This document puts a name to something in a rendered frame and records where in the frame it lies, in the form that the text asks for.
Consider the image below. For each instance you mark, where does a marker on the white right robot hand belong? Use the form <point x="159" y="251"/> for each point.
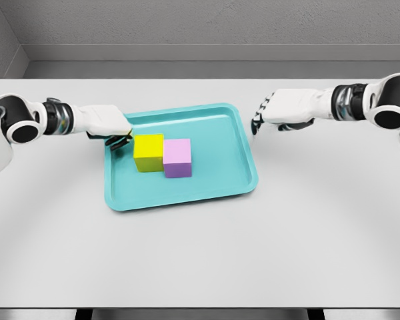
<point x="286" y="106"/>

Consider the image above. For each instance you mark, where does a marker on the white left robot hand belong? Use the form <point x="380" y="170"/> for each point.
<point x="106" y="120"/>

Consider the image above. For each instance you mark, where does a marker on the yellow cube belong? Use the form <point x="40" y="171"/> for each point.
<point x="148" y="148"/>

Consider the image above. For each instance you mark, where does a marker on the pink cube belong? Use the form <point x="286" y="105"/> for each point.
<point x="177" y="155"/>

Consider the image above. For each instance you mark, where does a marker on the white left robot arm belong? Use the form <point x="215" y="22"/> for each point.
<point x="23" y="123"/>

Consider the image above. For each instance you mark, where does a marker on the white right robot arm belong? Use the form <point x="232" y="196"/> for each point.
<point x="366" y="103"/>

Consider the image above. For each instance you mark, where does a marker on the teal plastic tray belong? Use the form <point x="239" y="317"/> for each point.
<point x="206" y="173"/>

